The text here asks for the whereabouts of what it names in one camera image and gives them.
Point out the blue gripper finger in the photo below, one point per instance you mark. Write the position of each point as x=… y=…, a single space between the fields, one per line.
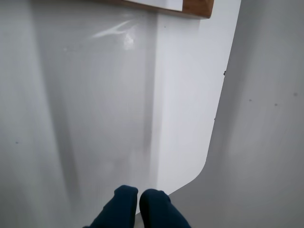
x=158 y=211
x=120 y=209

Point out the wooden chessboard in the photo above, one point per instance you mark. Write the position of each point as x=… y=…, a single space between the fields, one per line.
x=197 y=8

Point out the white paper letter strip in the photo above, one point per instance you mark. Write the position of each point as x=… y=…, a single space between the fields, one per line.
x=164 y=4

